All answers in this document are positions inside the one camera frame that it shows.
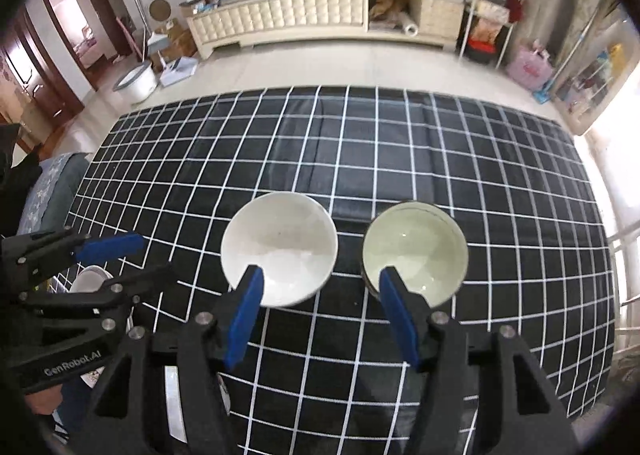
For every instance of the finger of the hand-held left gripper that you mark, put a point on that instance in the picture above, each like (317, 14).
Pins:
(110, 245)
(125, 285)

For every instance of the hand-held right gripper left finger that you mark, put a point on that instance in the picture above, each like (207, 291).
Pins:
(245, 315)

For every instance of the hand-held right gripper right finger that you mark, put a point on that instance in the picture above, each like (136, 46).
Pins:
(400, 320)

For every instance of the white bowl with pink flower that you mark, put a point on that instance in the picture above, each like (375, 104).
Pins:
(90, 280)

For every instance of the green patterned bowl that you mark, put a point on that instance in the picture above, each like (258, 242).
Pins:
(417, 250)

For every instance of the plain white bowl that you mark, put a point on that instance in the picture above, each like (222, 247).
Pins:
(280, 245)

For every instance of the large pink floral plate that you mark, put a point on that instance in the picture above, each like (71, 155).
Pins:
(172, 400)

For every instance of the person's left hand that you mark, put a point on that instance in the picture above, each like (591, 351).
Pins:
(44, 401)

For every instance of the blue-grey floral sofa cover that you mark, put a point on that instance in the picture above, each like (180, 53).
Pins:
(55, 190)

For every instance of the dark cloth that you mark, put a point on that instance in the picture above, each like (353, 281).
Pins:
(17, 175)

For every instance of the white mop bucket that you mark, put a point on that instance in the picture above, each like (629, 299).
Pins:
(136, 80)

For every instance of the black checked tablecloth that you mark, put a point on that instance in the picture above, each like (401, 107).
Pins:
(350, 145)

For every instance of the white dustpan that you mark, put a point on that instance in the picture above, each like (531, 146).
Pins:
(177, 71)

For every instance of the brown wooden door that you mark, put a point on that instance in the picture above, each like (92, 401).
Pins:
(22, 70)

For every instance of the cardboard box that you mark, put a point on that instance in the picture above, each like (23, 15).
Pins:
(176, 41)

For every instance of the white mop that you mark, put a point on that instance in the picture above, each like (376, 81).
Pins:
(136, 5)

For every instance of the pink bag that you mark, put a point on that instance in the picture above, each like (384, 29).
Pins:
(530, 67)

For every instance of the cream television cabinet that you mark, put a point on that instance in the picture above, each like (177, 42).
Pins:
(280, 15)

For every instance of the white paper roll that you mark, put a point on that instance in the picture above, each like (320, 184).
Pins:
(411, 29)

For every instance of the white metal shelf rack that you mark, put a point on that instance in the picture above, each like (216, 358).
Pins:
(492, 5)

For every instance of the round wall decoration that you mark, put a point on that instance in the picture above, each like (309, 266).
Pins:
(160, 10)

